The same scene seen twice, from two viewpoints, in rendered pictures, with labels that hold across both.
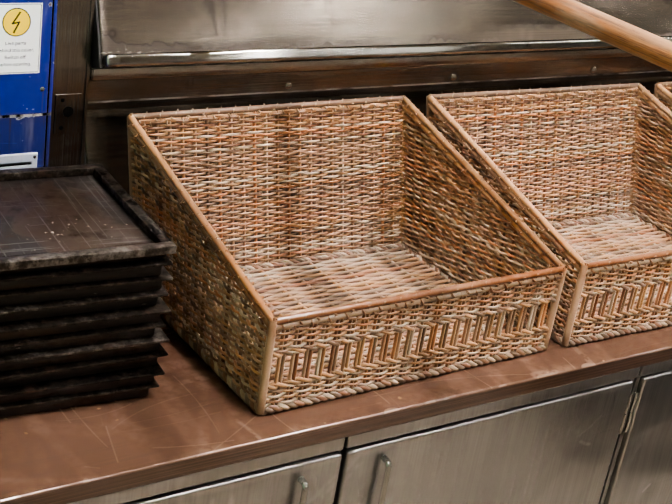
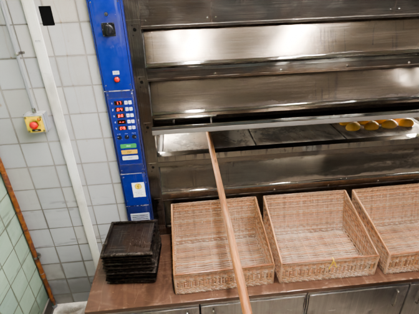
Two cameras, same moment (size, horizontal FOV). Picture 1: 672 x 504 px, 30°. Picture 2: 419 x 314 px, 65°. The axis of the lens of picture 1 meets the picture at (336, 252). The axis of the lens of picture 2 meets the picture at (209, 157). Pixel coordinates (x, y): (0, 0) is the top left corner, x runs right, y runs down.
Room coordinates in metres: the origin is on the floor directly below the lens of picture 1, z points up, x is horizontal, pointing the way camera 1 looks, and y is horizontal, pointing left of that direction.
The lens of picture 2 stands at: (0.56, -0.77, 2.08)
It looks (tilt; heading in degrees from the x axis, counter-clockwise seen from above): 28 degrees down; 33
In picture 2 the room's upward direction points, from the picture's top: 2 degrees counter-clockwise
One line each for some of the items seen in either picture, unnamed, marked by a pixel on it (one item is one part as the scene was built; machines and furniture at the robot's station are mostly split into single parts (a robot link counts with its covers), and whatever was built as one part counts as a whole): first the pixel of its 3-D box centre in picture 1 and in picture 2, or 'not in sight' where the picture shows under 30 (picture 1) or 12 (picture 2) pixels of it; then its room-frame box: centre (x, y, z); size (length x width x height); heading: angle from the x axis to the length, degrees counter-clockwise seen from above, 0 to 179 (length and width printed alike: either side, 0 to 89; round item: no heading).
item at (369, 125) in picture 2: not in sight; (360, 110); (3.08, -0.50, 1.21); 0.61 x 0.48 x 0.06; 37
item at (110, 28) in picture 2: not in sight; (106, 24); (1.70, 0.51, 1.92); 0.06 x 0.04 x 0.11; 127
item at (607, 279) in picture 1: (605, 199); (315, 232); (2.18, -0.48, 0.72); 0.56 x 0.49 x 0.28; 126
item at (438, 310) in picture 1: (341, 234); (219, 241); (1.82, 0.00, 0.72); 0.56 x 0.49 x 0.28; 128
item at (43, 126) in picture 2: not in sight; (37, 121); (1.44, 0.87, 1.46); 0.10 x 0.07 x 0.10; 127
